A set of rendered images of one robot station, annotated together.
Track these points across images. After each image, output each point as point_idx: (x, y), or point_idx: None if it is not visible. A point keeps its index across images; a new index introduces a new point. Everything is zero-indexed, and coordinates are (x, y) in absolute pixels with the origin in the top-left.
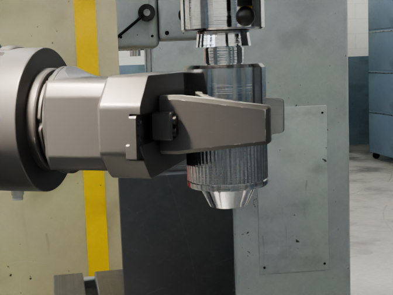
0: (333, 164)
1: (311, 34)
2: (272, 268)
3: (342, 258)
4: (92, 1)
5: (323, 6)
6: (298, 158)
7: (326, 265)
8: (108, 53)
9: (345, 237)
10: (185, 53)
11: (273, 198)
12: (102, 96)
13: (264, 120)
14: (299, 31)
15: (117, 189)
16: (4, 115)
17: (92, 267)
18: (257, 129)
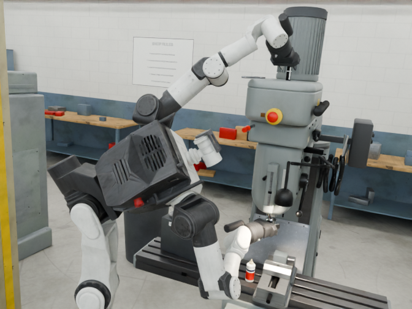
0: (41, 171)
1: (31, 118)
2: (19, 221)
3: (45, 209)
4: (2, 133)
5: (35, 106)
6: (28, 172)
7: (40, 213)
8: (8, 154)
9: (46, 200)
10: None
11: (18, 191)
12: (273, 228)
13: (279, 225)
14: (26, 118)
15: (13, 212)
16: (262, 233)
17: (3, 248)
18: (279, 227)
